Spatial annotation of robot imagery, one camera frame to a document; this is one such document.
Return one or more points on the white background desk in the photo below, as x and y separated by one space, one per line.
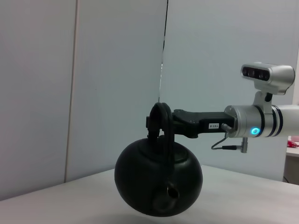
292 165

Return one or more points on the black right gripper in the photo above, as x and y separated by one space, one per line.
210 119

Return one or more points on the red background object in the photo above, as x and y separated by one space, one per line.
293 144

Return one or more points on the black round teapot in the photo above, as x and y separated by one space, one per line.
144 175

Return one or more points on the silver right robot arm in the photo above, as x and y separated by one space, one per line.
257 121

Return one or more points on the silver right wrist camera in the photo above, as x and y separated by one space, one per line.
275 79

